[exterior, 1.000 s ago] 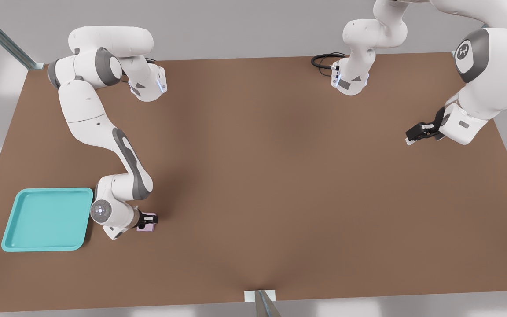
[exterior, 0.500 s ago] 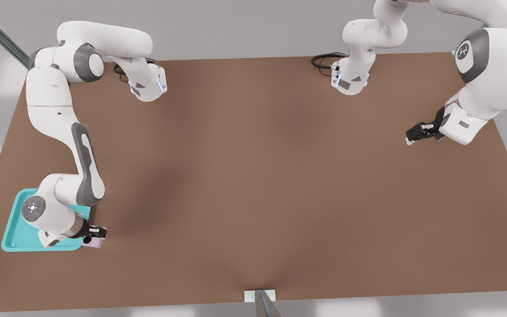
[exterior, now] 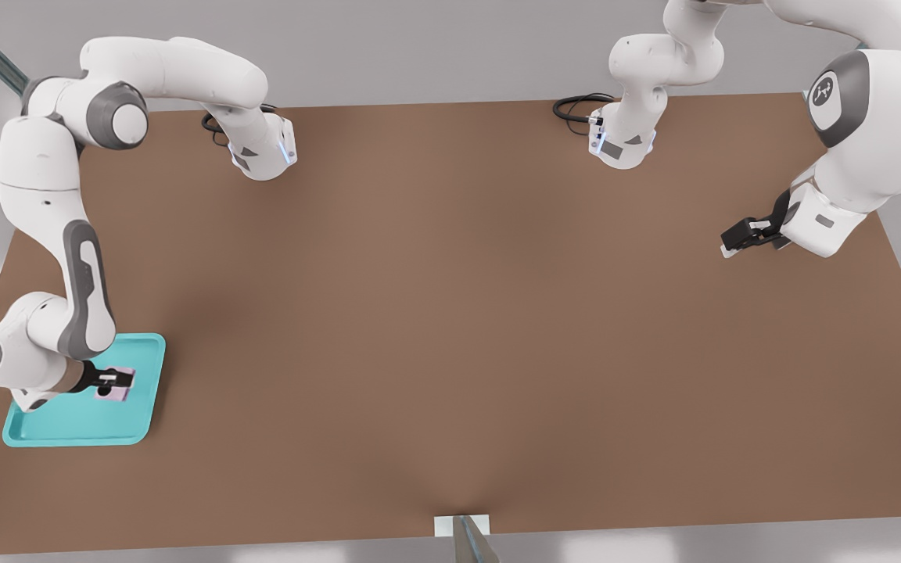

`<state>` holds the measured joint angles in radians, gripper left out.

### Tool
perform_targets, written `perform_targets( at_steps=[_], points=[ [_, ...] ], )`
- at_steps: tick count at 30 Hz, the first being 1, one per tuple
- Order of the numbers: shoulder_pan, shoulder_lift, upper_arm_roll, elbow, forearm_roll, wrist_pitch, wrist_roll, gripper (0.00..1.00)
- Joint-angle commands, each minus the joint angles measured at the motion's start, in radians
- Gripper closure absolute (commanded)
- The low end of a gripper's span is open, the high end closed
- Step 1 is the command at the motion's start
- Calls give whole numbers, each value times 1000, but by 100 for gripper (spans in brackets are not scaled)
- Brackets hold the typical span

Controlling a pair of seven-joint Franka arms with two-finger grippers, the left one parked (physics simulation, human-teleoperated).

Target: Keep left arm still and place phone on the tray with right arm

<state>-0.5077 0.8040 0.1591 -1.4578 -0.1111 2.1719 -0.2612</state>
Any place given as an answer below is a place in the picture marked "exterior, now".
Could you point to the pale lilac phone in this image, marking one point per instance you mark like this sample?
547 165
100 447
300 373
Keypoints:
120 385

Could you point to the pale blue-green tray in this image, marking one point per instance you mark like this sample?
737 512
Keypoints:
83 418

